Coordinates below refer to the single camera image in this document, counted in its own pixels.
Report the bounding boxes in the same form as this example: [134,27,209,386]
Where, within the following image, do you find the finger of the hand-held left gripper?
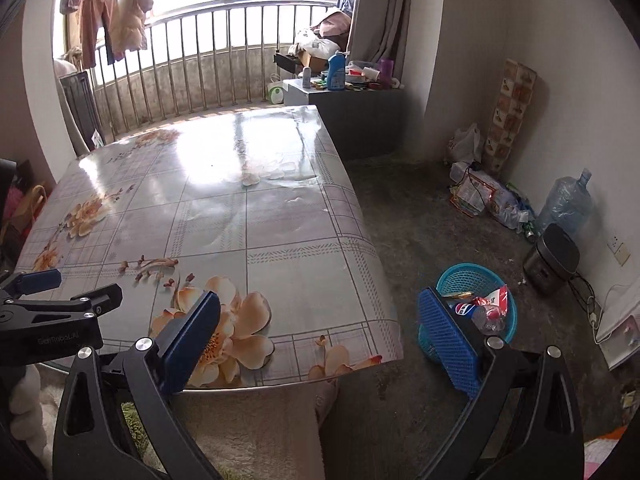
[0,269,62,306]
[70,284,123,318]

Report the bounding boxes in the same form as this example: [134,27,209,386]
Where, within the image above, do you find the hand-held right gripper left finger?
[52,290,223,480]

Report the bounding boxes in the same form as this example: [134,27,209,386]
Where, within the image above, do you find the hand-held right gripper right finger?
[415,287,586,480]

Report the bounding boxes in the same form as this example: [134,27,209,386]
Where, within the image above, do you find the red white paper bag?
[472,285,508,321]

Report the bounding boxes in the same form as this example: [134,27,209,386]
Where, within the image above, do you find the blue plastic waste basket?
[419,262,518,363]

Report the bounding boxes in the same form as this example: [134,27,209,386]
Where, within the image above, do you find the green fluffy cloth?
[120,400,151,461]

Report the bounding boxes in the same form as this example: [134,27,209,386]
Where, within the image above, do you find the cream fluffy cloth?
[120,377,341,480]

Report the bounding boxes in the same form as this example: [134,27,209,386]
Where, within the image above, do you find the black rice cooker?
[522,223,581,296]

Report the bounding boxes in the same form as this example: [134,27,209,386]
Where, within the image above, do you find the floral plastic tablecloth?
[17,105,405,391]

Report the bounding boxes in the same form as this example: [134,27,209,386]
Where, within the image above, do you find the pile of packets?
[447,162,536,233]

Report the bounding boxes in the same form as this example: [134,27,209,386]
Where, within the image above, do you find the empty blue water jug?
[535,167,593,241]

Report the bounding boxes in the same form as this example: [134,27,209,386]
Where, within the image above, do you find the black slatted panel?
[57,71,106,156]

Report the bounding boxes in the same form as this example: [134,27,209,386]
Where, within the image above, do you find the pink striped cloth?
[582,437,626,480]

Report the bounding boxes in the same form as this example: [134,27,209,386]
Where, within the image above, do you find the tall patterned roll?
[482,58,538,176]

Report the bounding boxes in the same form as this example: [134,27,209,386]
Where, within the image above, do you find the grey cabinet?
[282,77,407,161]

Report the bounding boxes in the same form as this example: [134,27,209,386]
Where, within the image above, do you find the metal balcony railing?
[85,2,341,138]

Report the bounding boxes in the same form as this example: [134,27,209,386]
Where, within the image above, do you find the white green paper bag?
[267,74,287,106]

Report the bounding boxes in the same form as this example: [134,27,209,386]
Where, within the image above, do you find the pink hanging garment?
[77,0,121,68]

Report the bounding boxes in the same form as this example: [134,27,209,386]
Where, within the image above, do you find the blue detergent bottle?
[327,51,349,92]

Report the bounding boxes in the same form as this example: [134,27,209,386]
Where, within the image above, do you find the peach padded jacket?
[107,0,155,53]

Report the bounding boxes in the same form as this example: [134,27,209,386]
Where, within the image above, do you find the black box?
[273,51,303,75]

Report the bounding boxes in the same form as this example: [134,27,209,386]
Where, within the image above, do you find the cardboard box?
[299,52,331,73]

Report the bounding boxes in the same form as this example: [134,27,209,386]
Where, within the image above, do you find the white crumpled plastic bag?
[290,27,331,58]

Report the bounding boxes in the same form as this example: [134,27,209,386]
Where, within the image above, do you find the pile of pink clothes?
[310,7,353,41]

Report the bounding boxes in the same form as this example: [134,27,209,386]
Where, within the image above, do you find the grey curtain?
[346,0,415,68]

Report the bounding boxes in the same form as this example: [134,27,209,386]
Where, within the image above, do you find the brown paper bag orange handles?
[0,185,48,261]

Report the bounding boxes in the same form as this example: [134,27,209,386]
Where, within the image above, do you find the black cable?
[567,270,606,321]

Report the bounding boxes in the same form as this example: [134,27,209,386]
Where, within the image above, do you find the wall socket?
[607,232,632,267]

